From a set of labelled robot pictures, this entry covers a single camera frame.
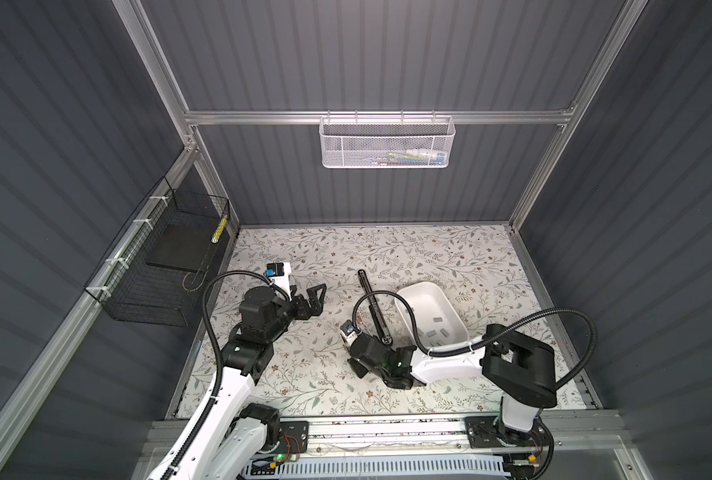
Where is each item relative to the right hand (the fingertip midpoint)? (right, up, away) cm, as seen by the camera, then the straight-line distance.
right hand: (352, 350), depth 86 cm
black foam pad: (-42, +30, -10) cm, 53 cm away
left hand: (-10, +20, -10) cm, 24 cm away
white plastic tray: (+27, +6, +8) cm, 29 cm away
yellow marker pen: (-37, +34, -4) cm, 50 cm away
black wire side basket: (-48, +24, -12) cm, 55 cm away
